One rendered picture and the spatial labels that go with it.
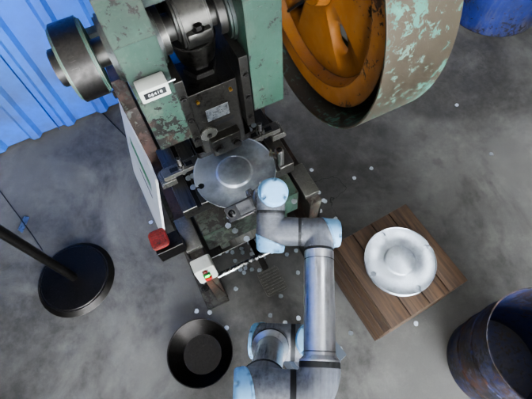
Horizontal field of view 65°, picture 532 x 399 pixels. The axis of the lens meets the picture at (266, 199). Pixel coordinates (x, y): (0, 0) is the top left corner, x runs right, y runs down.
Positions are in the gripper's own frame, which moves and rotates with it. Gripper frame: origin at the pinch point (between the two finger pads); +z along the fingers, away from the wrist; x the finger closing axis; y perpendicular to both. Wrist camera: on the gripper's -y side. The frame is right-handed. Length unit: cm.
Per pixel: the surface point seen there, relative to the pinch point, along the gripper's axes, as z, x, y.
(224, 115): -13.9, 27.4, 3.1
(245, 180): 4.5, 8.2, 2.5
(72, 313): 81, -8, -91
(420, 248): 24, -48, 59
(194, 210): 15.3, 7.5, -17.2
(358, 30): -44, 26, 37
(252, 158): 7.9, 14.3, 9.2
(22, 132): 125, 99, -85
